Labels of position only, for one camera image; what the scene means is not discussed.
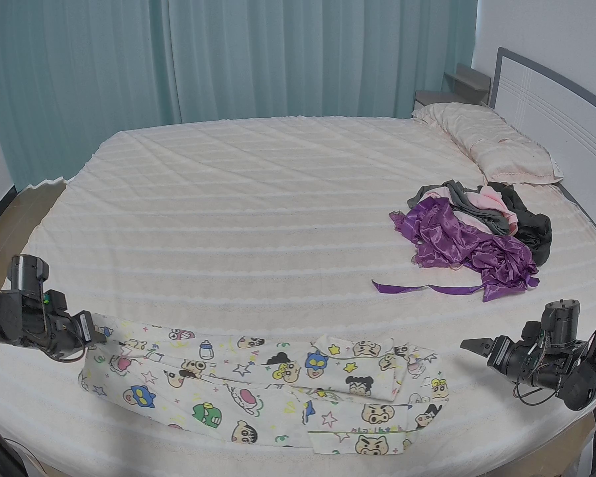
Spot pink garment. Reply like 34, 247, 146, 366
427, 183, 520, 237

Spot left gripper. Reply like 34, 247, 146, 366
74, 309, 114, 350

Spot black garment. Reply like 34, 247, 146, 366
501, 183, 553, 267

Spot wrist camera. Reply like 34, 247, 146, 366
45, 289, 69, 313
521, 320, 544, 349

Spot purple satin garment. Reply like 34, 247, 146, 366
372, 198, 541, 303

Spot cream pillow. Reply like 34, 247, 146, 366
411, 101, 566, 185

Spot grey garment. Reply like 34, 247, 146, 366
408, 179, 515, 237

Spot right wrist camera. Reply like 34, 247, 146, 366
521, 320, 544, 349

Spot grey bedside table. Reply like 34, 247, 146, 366
414, 63, 492, 107

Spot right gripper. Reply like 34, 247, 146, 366
460, 335, 526, 377

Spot white printed pyjama top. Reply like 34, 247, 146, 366
78, 313, 450, 458

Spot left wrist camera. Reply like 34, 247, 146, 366
45, 289, 69, 313

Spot bed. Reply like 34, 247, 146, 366
0, 46, 596, 477

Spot blue-green curtain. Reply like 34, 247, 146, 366
0, 0, 172, 187
164, 0, 479, 120

